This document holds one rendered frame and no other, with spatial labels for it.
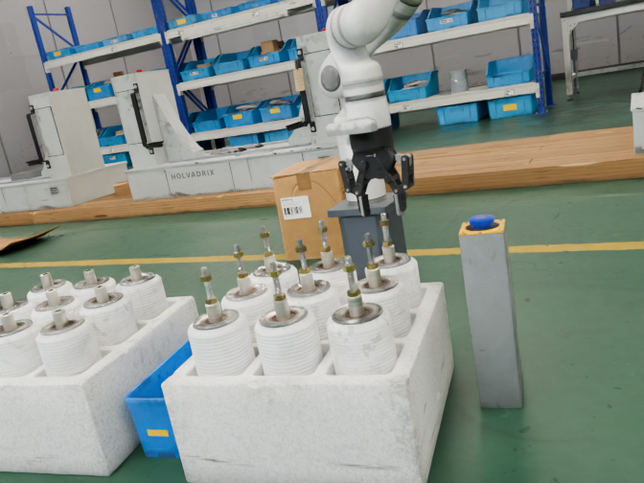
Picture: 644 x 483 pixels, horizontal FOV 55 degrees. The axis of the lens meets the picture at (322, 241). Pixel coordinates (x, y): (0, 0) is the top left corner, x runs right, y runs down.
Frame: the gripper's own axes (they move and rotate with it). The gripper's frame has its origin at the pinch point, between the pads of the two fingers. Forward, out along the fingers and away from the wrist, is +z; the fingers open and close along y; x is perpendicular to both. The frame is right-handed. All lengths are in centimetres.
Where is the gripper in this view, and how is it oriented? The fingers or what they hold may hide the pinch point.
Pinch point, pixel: (381, 207)
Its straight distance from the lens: 110.7
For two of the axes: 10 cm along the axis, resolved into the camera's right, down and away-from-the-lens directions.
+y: -8.3, 0.0, 5.6
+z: 1.8, 9.5, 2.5
